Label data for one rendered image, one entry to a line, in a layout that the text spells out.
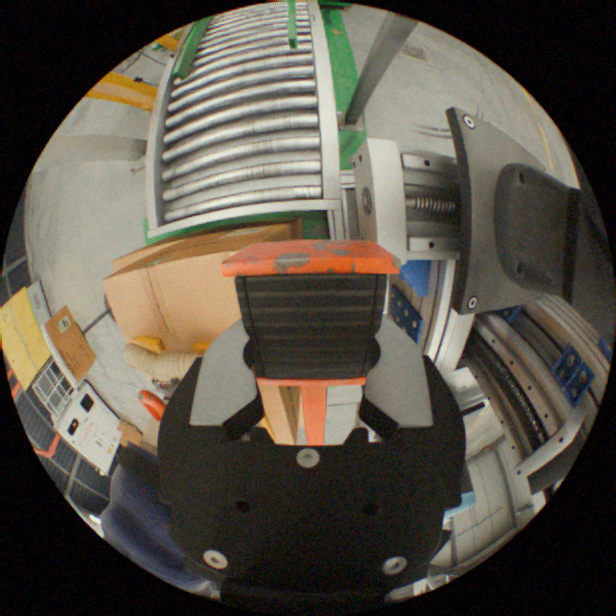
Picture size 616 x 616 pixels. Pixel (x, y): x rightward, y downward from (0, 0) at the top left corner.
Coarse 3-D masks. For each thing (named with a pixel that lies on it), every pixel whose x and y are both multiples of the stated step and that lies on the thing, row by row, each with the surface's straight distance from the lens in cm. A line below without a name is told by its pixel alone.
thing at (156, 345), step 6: (138, 336) 49; (138, 342) 48; (144, 342) 46; (150, 342) 44; (156, 342) 43; (162, 342) 44; (150, 348) 46; (156, 348) 44; (162, 348) 44; (156, 354) 45; (156, 384) 50
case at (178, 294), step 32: (288, 224) 61; (160, 256) 46; (192, 256) 30; (224, 256) 27; (128, 288) 44; (160, 288) 36; (192, 288) 32; (224, 288) 29; (128, 320) 50; (160, 320) 40; (192, 320) 35; (224, 320) 31; (288, 416) 51
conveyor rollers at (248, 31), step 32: (224, 32) 134; (256, 32) 124; (192, 64) 118; (224, 64) 105; (256, 64) 95; (288, 64) 95; (192, 96) 97; (224, 96) 87; (256, 96) 84; (192, 128) 87; (224, 128) 79; (256, 128) 73; (288, 128) 74; (192, 160) 80; (224, 160) 75; (192, 192) 79; (256, 192) 67; (288, 192) 64; (320, 192) 64
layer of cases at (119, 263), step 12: (216, 228) 106; (228, 228) 83; (240, 228) 70; (300, 228) 104; (168, 240) 109; (180, 240) 82; (132, 252) 120; (144, 252) 98; (120, 264) 117; (300, 408) 119; (300, 420) 132
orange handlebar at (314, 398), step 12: (144, 396) 35; (156, 396) 34; (312, 396) 17; (324, 396) 17; (156, 408) 34; (312, 408) 18; (324, 408) 18; (156, 420) 41; (312, 420) 20; (324, 420) 20; (312, 432) 23; (324, 432) 24; (312, 444) 26
